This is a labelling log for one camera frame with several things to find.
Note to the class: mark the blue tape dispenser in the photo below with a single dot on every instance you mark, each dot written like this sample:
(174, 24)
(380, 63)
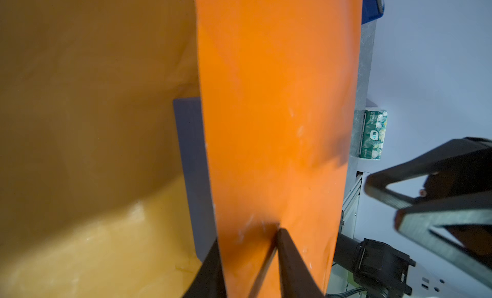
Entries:
(372, 10)

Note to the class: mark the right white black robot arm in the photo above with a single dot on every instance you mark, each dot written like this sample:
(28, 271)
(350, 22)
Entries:
(382, 271)

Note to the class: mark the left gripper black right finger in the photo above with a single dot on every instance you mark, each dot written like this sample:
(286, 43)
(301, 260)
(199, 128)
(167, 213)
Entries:
(296, 280)

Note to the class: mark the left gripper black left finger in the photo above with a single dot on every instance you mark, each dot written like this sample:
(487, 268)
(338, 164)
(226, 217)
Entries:
(209, 281)

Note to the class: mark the green white tissue pack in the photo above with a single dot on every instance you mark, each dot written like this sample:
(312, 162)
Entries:
(373, 133)

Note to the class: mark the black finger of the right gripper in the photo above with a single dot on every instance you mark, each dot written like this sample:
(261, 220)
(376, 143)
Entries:
(455, 168)
(458, 229)

